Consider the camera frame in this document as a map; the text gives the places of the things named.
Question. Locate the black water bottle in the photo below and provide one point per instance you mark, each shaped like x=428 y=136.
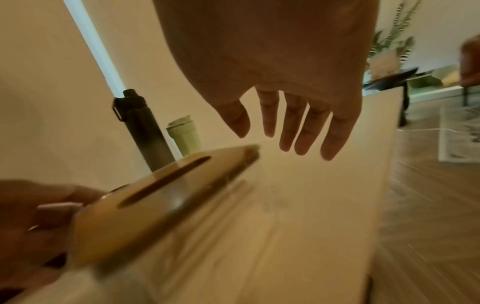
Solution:
x=144 y=130

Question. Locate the person's left hand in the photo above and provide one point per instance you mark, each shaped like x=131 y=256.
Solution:
x=30 y=237

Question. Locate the pale green tumbler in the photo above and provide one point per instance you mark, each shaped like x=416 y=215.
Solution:
x=185 y=136

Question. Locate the black side table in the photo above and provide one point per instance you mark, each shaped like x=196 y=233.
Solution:
x=393 y=77

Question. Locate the person's right hand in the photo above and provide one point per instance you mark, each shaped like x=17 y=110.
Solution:
x=270 y=50

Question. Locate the patterned white rug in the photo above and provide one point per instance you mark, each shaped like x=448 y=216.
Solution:
x=461 y=133

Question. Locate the white light strip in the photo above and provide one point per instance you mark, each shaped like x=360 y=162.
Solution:
x=95 y=47

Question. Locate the brown chair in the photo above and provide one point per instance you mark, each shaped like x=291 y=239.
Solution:
x=470 y=65

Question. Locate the wooden cutting board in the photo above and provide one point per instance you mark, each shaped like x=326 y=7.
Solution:
x=157 y=196

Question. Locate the green potted plant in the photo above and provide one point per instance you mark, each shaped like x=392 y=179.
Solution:
x=393 y=38

